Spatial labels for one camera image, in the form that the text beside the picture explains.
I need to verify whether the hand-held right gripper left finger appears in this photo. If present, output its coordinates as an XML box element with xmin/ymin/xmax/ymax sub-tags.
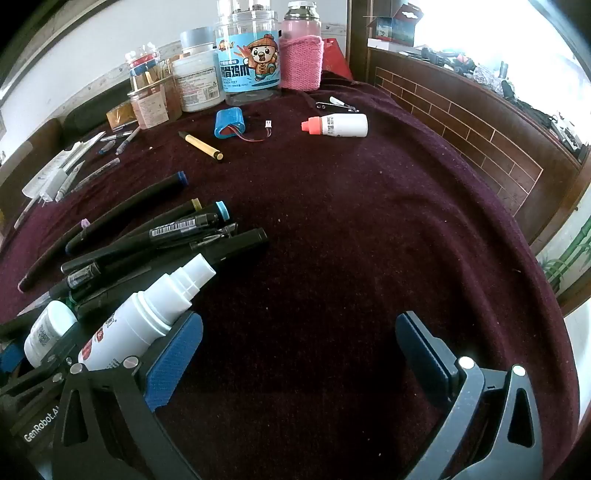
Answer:
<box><xmin>52</xmin><ymin>310</ymin><xmax>204</xmax><ymax>480</ymax></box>

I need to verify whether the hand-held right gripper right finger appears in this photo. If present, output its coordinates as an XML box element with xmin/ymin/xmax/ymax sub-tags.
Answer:
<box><xmin>394</xmin><ymin>311</ymin><xmax>544</xmax><ymax>480</ymax></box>

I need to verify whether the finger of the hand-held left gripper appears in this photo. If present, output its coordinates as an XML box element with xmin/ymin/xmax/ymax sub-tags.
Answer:
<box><xmin>28</xmin><ymin>323</ymin><xmax>88</xmax><ymax>393</ymax></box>
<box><xmin>0</xmin><ymin>342</ymin><xmax>27</xmax><ymax>376</ymax></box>

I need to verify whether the white pill bottle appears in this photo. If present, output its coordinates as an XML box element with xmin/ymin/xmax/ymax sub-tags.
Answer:
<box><xmin>23</xmin><ymin>300</ymin><xmax>78</xmax><ymax>369</ymax></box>

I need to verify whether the white spray bottle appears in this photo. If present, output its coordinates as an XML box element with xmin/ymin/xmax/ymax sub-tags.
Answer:
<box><xmin>78</xmin><ymin>253</ymin><xmax>217</xmax><ymax>372</ymax></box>

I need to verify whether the pile of black marker pens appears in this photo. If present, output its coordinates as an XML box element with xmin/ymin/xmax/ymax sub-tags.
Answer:
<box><xmin>16</xmin><ymin>170</ymin><xmax>271</xmax><ymax>324</ymax></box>

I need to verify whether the white bottle with orange cap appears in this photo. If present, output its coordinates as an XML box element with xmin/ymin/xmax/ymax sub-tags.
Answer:
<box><xmin>301</xmin><ymin>113</ymin><xmax>369</xmax><ymax>138</ymax></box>

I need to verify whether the maroon tablecloth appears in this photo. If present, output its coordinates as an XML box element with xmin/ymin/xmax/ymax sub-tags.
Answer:
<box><xmin>0</xmin><ymin>76</ymin><xmax>580</xmax><ymax>480</ymax></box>

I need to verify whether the green bamboo plant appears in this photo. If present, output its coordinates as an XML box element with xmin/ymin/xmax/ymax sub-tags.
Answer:
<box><xmin>538</xmin><ymin>217</ymin><xmax>591</xmax><ymax>296</ymax></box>

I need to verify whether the brown armchair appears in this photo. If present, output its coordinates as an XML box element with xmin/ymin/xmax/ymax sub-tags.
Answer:
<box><xmin>0</xmin><ymin>117</ymin><xmax>63</xmax><ymax>185</ymax></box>

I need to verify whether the brown wooden partition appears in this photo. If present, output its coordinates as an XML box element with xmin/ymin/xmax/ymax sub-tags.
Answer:
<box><xmin>346</xmin><ymin>0</ymin><xmax>591</xmax><ymax>259</ymax></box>

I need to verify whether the black sofa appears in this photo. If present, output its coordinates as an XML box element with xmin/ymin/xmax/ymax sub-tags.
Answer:
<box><xmin>58</xmin><ymin>78</ymin><xmax>134</xmax><ymax>139</ymax></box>

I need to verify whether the blue battery pack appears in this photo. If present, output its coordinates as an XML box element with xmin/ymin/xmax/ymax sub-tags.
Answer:
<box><xmin>213</xmin><ymin>107</ymin><xmax>274</xmax><ymax>143</ymax></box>

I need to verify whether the jar of orange powder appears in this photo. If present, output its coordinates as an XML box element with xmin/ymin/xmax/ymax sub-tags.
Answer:
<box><xmin>128</xmin><ymin>83</ymin><xmax>172</xmax><ymax>130</ymax></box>

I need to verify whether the silver nail clipper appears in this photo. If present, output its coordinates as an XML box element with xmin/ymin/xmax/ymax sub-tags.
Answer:
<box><xmin>315</xmin><ymin>96</ymin><xmax>361</xmax><ymax>114</ymax></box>

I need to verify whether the white labelled plastic jar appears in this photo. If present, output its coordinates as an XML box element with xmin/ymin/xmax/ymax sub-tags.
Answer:
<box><xmin>172</xmin><ymin>51</ymin><xmax>223</xmax><ymax>114</ymax></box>

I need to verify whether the red bag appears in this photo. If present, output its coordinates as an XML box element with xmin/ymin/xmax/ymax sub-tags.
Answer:
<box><xmin>322</xmin><ymin>38</ymin><xmax>354</xmax><ymax>79</ymax></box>

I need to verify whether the pink knit-sleeved bottle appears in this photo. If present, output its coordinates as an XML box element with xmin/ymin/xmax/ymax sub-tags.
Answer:
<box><xmin>279</xmin><ymin>1</ymin><xmax>324</xmax><ymax>92</ymax></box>

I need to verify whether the grey-lidded jar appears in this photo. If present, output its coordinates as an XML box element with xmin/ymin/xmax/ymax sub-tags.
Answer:
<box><xmin>179</xmin><ymin>28</ymin><xmax>218</xmax><ymax>55</ymax></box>

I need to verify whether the colourful cardboard box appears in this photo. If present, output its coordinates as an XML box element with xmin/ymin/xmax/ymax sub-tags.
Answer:
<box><xmin>367</xmin><ymin>2</ymin><xmax>426</xmax><ymax>47</ymax></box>

